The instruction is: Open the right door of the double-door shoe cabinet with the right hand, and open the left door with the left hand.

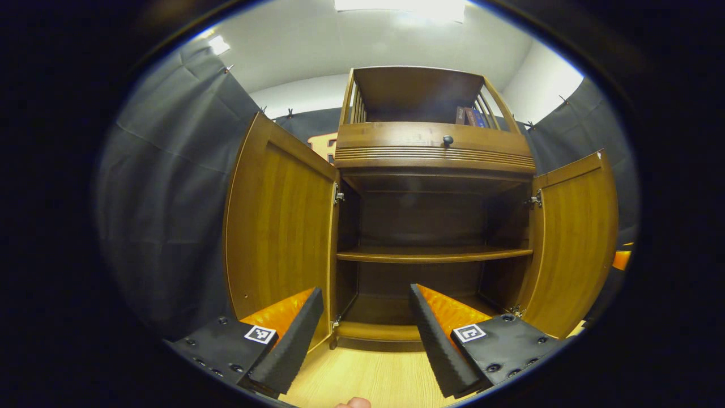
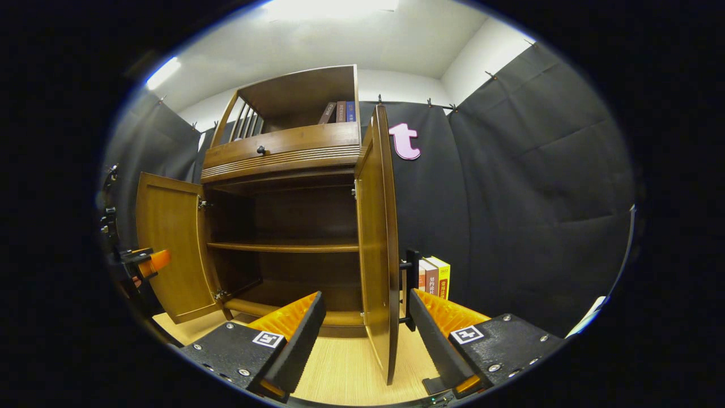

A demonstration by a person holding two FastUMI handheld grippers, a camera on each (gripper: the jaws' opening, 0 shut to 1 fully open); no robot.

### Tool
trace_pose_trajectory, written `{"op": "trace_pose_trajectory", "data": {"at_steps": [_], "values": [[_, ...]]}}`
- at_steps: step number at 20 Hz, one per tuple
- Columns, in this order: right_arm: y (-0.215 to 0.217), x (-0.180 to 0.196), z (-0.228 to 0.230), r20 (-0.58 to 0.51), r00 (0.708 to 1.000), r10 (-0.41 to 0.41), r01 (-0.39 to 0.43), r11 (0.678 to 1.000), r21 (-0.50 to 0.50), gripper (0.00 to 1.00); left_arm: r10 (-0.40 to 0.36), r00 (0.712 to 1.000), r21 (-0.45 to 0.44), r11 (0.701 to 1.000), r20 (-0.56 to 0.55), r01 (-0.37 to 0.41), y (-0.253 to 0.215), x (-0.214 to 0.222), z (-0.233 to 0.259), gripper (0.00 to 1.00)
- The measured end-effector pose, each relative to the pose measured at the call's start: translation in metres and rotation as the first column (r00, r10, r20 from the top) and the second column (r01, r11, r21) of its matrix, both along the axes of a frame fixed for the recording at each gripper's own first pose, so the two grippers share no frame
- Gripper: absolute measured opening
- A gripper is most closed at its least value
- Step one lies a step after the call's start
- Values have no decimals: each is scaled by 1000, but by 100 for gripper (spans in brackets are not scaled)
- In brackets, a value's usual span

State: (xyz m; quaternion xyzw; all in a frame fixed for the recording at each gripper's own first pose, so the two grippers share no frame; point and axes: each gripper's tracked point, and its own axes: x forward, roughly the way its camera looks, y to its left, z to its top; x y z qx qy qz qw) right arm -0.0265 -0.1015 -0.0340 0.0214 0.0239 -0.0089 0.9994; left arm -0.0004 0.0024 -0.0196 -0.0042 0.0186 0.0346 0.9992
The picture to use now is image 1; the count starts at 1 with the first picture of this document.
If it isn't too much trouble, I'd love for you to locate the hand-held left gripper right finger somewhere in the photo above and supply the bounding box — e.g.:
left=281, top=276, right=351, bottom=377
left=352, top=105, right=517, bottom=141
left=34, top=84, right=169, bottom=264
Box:
left=409, top=283, right=569, bottom=399

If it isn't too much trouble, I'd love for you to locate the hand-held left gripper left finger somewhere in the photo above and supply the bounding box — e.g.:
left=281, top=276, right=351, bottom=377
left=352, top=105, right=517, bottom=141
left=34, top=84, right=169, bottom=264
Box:
left=164, top=286, right=325, bottom=399

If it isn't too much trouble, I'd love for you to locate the large ceiling light panel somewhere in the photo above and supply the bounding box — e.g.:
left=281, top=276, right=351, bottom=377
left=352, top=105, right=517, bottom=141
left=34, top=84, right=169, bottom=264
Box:
left=334, top=0, right=466, bottom=22

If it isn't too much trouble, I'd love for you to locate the wooden shoe cabinet door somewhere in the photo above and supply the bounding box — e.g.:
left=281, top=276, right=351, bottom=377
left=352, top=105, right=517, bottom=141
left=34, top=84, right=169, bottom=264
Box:
left=513, top=149, right=619, bottom=339
left=223, top=112, right=341, bottom=350

